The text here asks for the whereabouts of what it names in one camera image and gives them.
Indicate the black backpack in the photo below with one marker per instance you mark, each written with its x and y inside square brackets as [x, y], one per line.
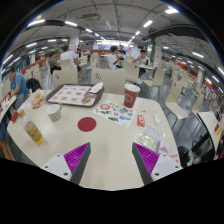
[33, 85]

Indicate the orange white food wrapper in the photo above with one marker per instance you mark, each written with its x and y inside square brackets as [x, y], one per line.
[37, 98]

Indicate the dark brown food tray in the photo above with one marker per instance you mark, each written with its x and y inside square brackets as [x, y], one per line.
[100, 96]

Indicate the brown patterned paper cup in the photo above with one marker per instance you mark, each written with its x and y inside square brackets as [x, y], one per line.
[54, 113]

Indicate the ceiling air unit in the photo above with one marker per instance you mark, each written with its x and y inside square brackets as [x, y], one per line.
[91, 17]

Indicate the red paper cup with lid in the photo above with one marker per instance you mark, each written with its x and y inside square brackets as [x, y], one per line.
[130, 96]

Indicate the red sauce packet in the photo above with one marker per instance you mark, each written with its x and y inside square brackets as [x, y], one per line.
[141, 120]

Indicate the beige chair with round hole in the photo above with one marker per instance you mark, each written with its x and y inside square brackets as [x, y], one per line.
[110, 81]
[65, 78]

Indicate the flat round red coaster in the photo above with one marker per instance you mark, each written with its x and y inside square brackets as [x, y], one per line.
[87, 124]

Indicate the person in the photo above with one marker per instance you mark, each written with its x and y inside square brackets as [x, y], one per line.
[52, 63]
[18, 85]
[143, 59]
[112, 60]
[69, 56]
[122, 50]

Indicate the white sauce packet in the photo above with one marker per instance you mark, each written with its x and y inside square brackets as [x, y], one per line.
[157, 119]

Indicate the ceiling lights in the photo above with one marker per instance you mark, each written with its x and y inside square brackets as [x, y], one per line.
[171, 11]

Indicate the beige neighbouring table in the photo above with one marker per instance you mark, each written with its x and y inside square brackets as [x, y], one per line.
[8, 106]
[208, 123]

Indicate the clear bottle with yellow drink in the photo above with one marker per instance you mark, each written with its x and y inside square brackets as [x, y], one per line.
[33, 131]

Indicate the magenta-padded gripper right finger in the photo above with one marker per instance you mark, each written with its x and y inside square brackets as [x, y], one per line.
[165, 165]

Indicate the printed tray liner paper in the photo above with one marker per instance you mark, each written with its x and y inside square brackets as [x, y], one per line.
[71, 95]

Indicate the colourful printed paper sheet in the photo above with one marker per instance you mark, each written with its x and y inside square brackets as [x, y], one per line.
[115, 113]

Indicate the white paper napkin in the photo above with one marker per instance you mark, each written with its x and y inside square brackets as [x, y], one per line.
[96, 88]

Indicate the clear plastic bag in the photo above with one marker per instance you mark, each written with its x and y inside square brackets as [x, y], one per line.
[150, 137]

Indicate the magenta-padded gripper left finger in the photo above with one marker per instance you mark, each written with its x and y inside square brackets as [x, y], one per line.
[58, 165]

